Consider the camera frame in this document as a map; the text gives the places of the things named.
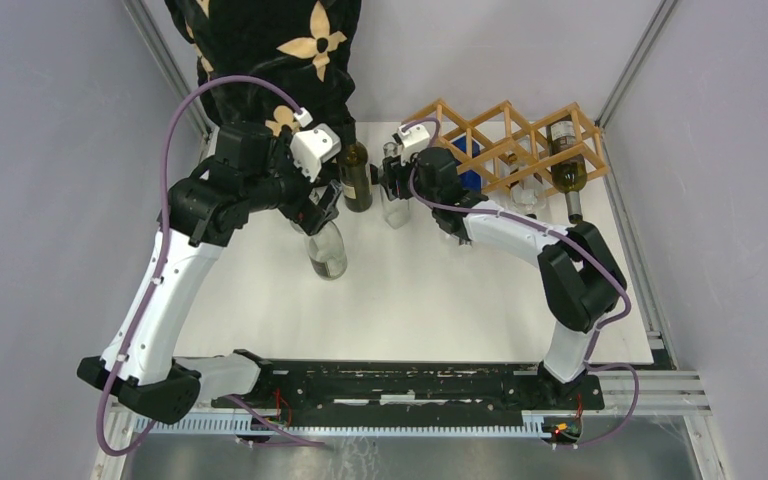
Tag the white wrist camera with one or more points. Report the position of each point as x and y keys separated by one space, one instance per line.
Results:
x=411 y=140
x=310 y=149

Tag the blue square glass bottle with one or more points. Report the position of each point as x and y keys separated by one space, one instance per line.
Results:
x=469 y=179

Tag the clear bottle with black label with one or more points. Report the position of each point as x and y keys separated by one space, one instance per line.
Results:
x=326 y=252

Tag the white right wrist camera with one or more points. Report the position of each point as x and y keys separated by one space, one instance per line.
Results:
x=411 y=140

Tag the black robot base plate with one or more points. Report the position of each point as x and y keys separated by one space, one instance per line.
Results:
x=378 y=394

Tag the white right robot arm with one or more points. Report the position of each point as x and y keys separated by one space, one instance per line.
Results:
x=583 y=285

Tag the black floral plush blanket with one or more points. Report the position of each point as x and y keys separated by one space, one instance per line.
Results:
x=302 y=47

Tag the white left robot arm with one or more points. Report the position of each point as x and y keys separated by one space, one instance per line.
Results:
x=252 y=169

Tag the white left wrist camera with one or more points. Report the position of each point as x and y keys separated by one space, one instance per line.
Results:
x=310 y=149

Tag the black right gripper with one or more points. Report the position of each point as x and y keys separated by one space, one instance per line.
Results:
x=394 y=173

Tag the green wine bottle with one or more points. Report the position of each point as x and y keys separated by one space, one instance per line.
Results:
x=569 y=176
x=354 y=169

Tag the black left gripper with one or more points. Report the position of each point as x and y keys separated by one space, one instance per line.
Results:
x=313 y=217

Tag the white slotted cable duct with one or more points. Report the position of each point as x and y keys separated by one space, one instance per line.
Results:
x=239 y=423

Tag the clear bottle with dark label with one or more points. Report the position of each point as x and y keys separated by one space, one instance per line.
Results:
x=302 y=228

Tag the clear glass bottle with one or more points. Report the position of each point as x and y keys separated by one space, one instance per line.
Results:
x=527 y=196
x=395 y=214

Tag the wooden lattice wine rack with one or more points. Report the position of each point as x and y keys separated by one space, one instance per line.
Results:
x=512 y=146

